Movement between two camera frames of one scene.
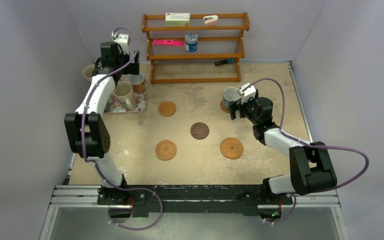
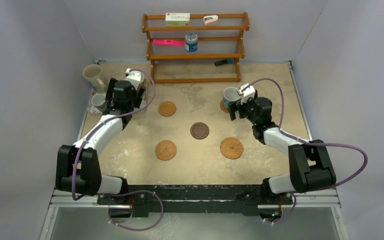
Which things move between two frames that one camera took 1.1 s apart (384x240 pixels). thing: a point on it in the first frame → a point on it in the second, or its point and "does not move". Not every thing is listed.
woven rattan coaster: (231, 148) does not move
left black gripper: (132, 68) → (136, 95)
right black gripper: (242, 105) does not move
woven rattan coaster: (165, 150) does not move
